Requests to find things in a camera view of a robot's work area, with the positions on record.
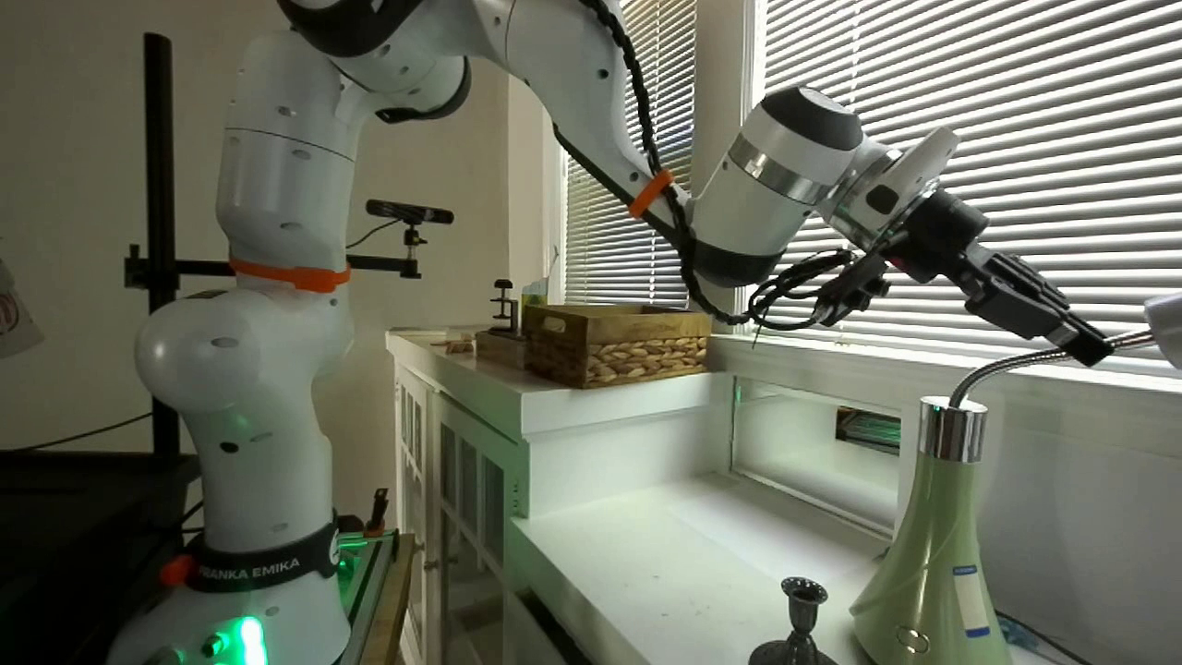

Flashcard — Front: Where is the wicker basket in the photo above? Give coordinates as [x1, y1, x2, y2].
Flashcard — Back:
[565, 340, 715, 390]

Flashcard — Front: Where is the wide white window blind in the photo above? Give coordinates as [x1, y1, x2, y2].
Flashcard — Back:
[748, 0, 1182, 382]

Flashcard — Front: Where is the black clamp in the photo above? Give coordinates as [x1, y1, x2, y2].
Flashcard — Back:
[484, 276, 525, 335]

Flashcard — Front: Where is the dark brown board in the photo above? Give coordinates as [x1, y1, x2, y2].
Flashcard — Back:
[469, 329, 532, 371]

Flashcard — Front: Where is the white cabinet with glass doors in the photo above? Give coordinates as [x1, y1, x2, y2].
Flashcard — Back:
[381, 321, 743, 665]

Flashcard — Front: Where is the black candle holder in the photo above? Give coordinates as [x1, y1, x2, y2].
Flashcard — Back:
[745, 571, 842, 665]

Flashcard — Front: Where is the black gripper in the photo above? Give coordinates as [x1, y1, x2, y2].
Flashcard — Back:
[890, 190, 1120, 371]

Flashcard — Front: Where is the black stereo camera bar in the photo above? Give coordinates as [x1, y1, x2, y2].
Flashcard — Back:
[363, 195, 458, 228]

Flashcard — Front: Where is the narrow white window blind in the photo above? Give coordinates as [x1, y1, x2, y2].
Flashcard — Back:
[560, 0, 708, 310]

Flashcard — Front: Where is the green gooseneck lamp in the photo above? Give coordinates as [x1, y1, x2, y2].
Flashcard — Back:
[847, 292, 1182, 665]

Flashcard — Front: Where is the wooden crate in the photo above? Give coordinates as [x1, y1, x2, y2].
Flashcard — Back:
[519, 298, 715, 389]

